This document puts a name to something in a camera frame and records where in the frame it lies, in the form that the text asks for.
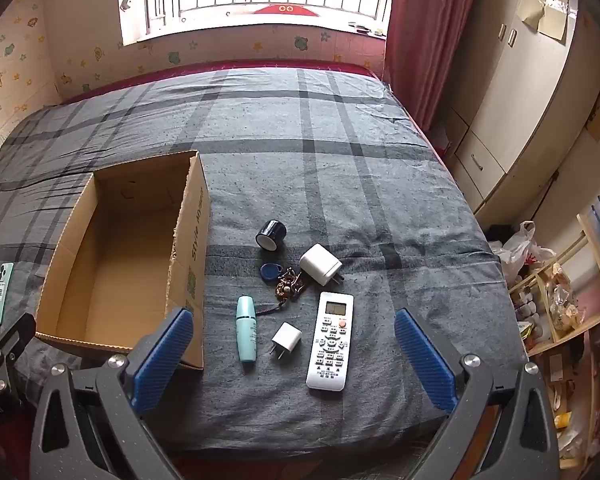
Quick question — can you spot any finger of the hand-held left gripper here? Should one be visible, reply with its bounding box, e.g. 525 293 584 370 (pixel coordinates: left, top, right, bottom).
0 312 37 361
0 360 25 406

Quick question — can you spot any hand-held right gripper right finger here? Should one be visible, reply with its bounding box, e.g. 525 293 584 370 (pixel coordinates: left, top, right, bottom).
394 307 561 480

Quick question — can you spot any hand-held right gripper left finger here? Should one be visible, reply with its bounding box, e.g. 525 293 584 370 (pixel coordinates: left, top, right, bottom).
29 306 196 480

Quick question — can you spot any teal bottle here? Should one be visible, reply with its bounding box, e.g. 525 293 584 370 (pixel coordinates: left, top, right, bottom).
235 295 258 365

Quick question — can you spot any white remote control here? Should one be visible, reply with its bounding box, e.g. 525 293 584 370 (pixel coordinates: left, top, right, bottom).
305 291 355 393

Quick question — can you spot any cardboard box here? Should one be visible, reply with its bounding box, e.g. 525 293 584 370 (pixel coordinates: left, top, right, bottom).
34 150 212 371

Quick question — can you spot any small white charger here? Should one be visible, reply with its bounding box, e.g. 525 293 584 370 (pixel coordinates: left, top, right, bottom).
269 322 305 361

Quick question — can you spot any large white charger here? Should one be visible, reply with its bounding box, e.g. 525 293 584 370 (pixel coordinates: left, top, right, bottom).
299 243 343 288

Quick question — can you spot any dark blue round cap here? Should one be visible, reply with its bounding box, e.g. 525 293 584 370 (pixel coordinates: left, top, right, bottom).
255 219 287 252

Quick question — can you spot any teal smartphone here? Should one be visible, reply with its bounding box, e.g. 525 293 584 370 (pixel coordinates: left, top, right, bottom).
0 262 15 326

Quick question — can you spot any key bunch with blue fob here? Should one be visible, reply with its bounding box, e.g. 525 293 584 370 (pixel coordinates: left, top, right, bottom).
256 261 312 317

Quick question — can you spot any white plastic bag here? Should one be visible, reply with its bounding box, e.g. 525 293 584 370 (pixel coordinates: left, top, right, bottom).
492 221 556 281

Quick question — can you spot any grey plaid blanket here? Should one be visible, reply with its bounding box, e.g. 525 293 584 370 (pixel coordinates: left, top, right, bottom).
0 67 528 461

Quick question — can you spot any wooden shelf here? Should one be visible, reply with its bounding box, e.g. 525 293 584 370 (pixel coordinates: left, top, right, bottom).
507 200 600 473

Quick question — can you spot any beige wardrobe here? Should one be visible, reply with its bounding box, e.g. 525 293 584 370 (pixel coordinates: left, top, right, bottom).
432 0 600 221

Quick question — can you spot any dark red bed sheet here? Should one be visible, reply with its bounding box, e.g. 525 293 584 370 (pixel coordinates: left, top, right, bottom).
55 57 388 106

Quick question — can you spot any dark red curtain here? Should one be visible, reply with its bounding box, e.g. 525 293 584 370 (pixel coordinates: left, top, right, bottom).
384 0 483 131

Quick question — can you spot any red printed cloth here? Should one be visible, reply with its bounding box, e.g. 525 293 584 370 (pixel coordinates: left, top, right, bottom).
252 2 321 18

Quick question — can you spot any beige paper sheet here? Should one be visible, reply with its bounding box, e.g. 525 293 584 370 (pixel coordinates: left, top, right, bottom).
517 0 578 41

